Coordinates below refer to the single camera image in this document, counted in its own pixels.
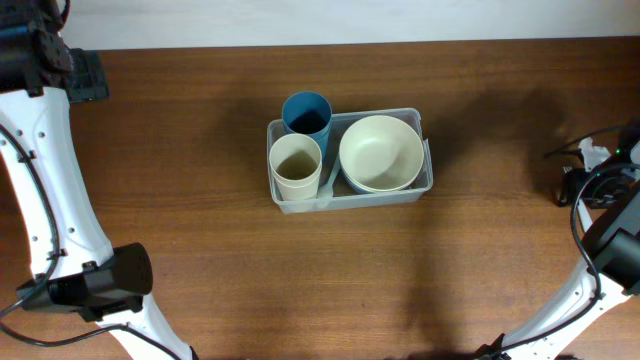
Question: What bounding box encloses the cream bowl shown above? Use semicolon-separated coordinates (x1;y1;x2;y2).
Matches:
344;170;420;194
338;115;425;181

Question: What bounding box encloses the blue cup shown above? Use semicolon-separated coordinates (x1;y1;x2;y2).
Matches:
281;91;332;136
312;130;331;158

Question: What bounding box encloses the cream cup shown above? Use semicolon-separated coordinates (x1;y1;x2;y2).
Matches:
275;176;319;201
268;133;322;187

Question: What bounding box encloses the white plastic knife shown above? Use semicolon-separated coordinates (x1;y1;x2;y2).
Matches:
316;156;341;210

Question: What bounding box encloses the cream cup front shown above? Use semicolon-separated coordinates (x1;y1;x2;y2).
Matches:
275;176;319;201

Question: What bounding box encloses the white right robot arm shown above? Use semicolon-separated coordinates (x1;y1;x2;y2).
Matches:
474;120;639;360

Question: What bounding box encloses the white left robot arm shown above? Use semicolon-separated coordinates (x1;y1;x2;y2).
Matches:
1;0;195;359

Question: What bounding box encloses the clear plastic storage container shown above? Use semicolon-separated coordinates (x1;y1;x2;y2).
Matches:
267;108;434;214

